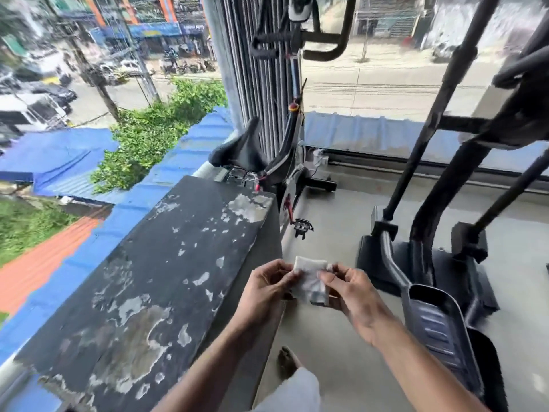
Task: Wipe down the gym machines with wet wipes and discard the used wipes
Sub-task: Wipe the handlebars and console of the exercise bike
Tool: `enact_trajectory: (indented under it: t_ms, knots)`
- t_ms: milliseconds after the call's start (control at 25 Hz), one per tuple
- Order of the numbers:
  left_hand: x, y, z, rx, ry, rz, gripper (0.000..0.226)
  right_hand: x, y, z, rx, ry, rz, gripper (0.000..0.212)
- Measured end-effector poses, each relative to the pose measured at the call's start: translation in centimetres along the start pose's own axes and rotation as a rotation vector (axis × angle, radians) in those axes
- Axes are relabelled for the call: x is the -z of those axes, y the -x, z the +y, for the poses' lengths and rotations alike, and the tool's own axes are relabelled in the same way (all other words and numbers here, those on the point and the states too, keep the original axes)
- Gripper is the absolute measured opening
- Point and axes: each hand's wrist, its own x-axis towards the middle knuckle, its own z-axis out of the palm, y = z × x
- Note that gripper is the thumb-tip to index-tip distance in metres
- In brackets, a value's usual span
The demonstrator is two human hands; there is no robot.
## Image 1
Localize person's right hand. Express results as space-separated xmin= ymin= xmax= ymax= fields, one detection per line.
xmin=318 ymin=263 xmax=397 ymax=347

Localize person's left hand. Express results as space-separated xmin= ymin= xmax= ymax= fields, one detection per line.
xmin=232 ymin=259 xmax=303 ymax=332

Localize white cloth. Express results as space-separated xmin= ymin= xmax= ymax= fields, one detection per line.
xmin=290 ymin=255 xmax=333 ymax=307

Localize person's right forearm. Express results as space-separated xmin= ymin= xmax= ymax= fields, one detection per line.
xmin=369 ymin=319 xmax=492 ymax=412

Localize person's left forearm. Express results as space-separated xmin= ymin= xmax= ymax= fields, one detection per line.
xmin=151 ymin=315 xmax=258 ymax=412

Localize person's foot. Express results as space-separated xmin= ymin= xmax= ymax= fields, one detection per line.
xmin=277 ymin=346 xmax=303 ymax=381

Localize person's white trouser leg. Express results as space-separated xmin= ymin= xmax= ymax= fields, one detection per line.
xmin=253 ymin=367 xmax=322 ymax=412

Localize black elliptical trainer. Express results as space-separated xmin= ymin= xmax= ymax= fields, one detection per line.
xmin=357 ymin=0 xmax=549 ymax=412

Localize black exercise bike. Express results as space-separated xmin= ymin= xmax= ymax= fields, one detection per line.
xmin=208 ymin=0 xmax=358 ymax=241

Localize black peeling ledge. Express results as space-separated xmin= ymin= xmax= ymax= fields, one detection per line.
xmin=13 ymin=176 xmax=284 ymax=412

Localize blue corrugated roof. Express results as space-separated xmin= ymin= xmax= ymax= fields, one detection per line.
xmin=0 ymin=107 xmax=549 ymax=365

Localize green leafy tree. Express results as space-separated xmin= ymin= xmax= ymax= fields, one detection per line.
xmin=90 ymin=78 xmax=228 ymax=194

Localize grey vertical blinds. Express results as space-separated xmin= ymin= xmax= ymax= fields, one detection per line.
xmin=202 ymin=0 xmax=306 ymax=161

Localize orange corrugated roof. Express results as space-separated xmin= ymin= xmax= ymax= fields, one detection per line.
xmin=0 ymin=216 xmax=104 ymax=316

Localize wooden utility pole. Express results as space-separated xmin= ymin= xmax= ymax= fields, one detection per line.
xmin=41 ymin=0 xmax=122 ymax=123

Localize white truck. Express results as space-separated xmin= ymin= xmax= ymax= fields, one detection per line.
xmin=0 ymin=93 xmax=71 ymax=133

